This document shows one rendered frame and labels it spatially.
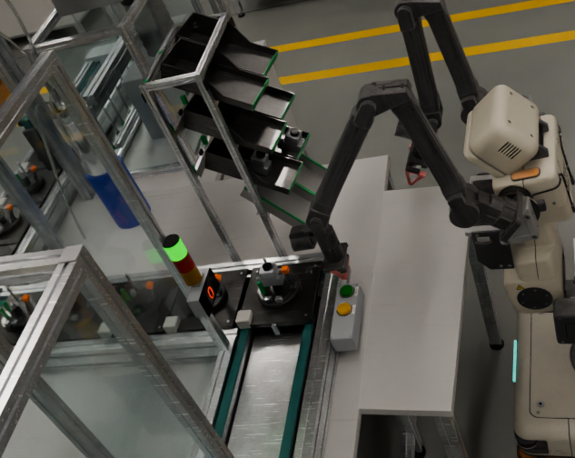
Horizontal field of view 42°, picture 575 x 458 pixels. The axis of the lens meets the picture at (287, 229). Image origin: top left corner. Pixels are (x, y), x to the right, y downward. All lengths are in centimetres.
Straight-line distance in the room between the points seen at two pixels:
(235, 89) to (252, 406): 90
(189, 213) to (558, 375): 149
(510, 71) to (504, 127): 274
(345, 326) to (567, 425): 88
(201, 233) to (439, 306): 102
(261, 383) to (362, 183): 93
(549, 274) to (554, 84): 232
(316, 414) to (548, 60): 319
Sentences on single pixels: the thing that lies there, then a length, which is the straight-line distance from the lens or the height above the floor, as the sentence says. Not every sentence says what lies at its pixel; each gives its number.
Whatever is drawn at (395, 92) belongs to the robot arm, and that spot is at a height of 161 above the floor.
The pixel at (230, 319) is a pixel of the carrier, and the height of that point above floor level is 97.
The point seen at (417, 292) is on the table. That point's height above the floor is 86.
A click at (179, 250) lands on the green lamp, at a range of 198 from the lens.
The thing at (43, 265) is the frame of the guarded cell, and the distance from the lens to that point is 110.
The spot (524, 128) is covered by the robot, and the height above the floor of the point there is 134.
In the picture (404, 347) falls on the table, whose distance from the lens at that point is 222.
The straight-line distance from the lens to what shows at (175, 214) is 303.
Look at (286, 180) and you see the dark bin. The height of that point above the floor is 120.
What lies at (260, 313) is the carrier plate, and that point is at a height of 97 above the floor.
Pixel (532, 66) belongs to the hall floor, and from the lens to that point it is 473.
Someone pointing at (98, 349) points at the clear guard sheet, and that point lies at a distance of 112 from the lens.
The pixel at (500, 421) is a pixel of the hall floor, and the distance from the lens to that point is 305.
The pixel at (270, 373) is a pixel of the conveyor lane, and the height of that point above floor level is 92.
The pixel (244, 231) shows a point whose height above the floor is 86.
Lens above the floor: 258
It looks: 39 degrees down
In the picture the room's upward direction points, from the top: 24 degrees counter-clockwise
